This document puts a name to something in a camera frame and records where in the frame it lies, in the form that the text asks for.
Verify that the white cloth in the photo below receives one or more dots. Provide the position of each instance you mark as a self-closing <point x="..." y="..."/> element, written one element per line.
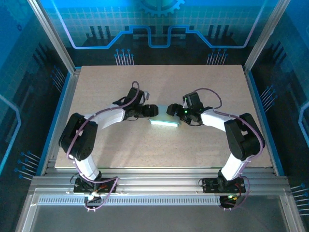
<point x="166" y="118"/>

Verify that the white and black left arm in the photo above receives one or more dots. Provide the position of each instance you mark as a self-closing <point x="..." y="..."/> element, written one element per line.
<point x="108" y="118"/>

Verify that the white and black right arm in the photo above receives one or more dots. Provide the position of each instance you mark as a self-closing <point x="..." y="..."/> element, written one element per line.
<point x="217" y="119"/>

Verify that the wide aluminium base beam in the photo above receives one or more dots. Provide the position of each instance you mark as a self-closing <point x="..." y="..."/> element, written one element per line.
<point x="157" y="183"/>

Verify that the grey metal platform sheet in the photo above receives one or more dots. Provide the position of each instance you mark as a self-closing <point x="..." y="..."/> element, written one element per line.
<point x="157" y="220"/>

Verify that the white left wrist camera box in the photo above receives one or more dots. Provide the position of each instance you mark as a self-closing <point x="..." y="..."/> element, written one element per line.
<point x="146" y="95"/>

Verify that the aluminium frame rail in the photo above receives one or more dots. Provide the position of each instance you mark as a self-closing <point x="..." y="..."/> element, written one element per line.
<point x="60" y="116"/>
<point x="263" y="116"/>

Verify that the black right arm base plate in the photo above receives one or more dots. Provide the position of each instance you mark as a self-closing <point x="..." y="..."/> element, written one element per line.
<point x="210" y="186"/>

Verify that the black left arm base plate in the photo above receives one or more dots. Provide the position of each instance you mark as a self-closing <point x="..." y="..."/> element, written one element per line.
<point x="79" y="188"/>

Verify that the aluminium frame post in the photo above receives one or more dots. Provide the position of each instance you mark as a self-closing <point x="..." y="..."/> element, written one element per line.
<point x="51" y="36"/>
<point x="265" y="36"/>

